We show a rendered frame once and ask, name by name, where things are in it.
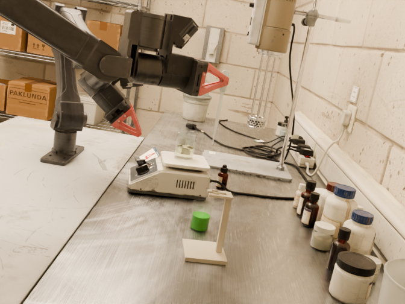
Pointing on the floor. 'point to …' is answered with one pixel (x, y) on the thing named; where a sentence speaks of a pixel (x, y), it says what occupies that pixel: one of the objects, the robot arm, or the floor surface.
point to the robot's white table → (48, 196)
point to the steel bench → (167, 127)
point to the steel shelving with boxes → (44, 105)
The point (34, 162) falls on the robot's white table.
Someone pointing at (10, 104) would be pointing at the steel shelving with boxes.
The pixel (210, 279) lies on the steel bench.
